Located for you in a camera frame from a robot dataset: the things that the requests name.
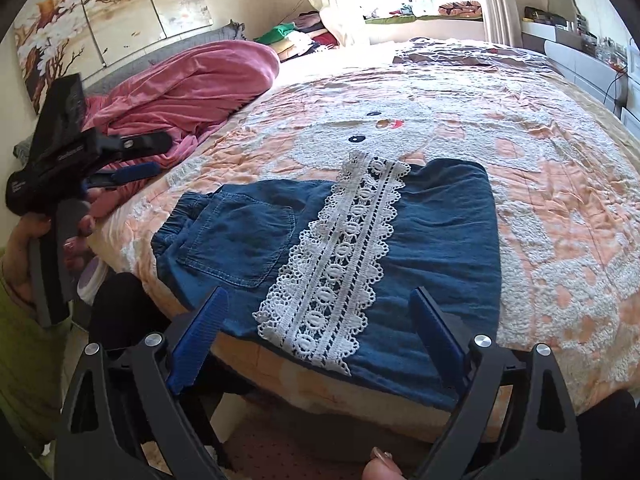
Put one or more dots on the green window seat cushion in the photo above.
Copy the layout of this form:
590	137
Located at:
415	18

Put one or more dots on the person's left forearm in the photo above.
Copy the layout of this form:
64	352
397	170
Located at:
25	360

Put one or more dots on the person's right hand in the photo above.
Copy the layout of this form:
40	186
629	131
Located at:
382	465

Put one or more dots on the pink blanket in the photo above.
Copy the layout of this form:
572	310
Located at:
200	80

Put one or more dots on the blue denim skirt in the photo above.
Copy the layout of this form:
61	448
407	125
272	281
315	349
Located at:
440	260

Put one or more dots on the peach and white bedspread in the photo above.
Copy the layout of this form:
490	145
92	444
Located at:
550	200

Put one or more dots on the person's left hand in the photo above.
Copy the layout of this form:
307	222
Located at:
17	260

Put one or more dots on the beige curtain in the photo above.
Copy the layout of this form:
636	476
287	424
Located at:
497	0

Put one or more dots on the cluster of glass jars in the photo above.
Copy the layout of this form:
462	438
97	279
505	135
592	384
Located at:
605	47

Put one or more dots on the white and purple container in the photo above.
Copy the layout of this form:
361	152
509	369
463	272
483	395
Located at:
94	282

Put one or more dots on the white drawer cabinet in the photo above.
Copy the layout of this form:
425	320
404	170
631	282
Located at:
632	120

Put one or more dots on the grey dressing table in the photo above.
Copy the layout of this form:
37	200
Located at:
575	65

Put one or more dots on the folded orange patterned blanket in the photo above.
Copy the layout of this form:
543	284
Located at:
460	8

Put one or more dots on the pile of folded clothes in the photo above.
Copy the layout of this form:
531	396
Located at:
300	40

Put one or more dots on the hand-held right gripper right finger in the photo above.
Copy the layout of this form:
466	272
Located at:
440	345

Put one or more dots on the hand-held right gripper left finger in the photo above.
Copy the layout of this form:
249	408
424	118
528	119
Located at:
200	345

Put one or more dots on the person's right leg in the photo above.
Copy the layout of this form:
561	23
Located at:
610	435

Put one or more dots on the grey headboard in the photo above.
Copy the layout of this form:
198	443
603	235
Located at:
150	55

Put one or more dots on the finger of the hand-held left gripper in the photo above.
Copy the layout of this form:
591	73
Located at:
135	171
135	142

